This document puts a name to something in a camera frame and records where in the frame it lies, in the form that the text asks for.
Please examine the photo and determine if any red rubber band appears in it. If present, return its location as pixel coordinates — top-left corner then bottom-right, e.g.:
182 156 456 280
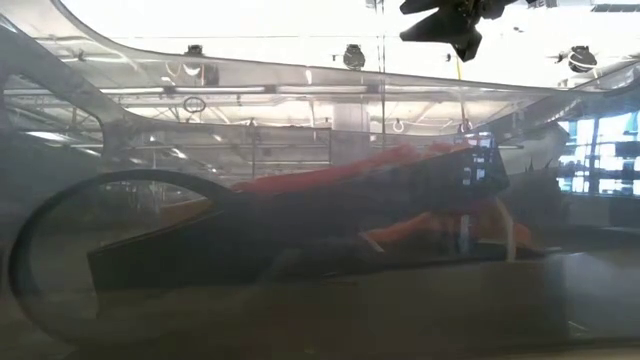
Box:
232 142 471 196

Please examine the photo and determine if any black rubber band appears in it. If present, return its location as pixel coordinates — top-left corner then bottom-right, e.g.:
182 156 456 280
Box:
7 168 236 346

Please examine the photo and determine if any tan rubber band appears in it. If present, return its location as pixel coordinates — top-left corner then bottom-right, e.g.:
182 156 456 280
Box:
492 197 519 264

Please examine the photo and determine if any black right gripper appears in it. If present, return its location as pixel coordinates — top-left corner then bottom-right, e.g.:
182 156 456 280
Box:
399 0 519 64

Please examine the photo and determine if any clear grey plastic bin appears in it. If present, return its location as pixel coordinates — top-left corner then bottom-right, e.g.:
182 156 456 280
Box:
0 0 640 360

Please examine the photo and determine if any orange rubber band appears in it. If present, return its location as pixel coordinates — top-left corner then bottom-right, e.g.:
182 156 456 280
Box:
362 199 534 251

